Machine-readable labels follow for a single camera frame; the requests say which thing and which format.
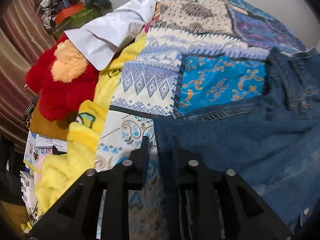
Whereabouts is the blue denim jacket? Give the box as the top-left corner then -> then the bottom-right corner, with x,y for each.
153,49 -> 319,232

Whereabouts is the yellow plush blanket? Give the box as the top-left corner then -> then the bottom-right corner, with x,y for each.
35,38 -> 145,216

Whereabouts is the red plush toy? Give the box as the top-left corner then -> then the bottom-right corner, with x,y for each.
25,34 -> 99,121

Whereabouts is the patchwork patterned bedspread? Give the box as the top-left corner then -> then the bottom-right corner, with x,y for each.
95,0 -> 306,239

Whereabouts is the white shirt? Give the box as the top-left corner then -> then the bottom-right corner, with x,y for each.
65,0 -> 160,71

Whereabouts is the striped maroon curtain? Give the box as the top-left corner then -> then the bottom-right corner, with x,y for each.
1,0 -> 55,153

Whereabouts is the clutter pile with orange box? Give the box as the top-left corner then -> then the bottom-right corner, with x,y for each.
37,0 -> 113,39

